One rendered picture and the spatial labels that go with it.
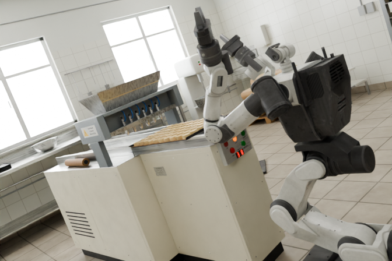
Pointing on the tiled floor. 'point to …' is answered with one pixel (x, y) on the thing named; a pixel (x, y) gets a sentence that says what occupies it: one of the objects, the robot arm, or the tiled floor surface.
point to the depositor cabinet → (113, 211)
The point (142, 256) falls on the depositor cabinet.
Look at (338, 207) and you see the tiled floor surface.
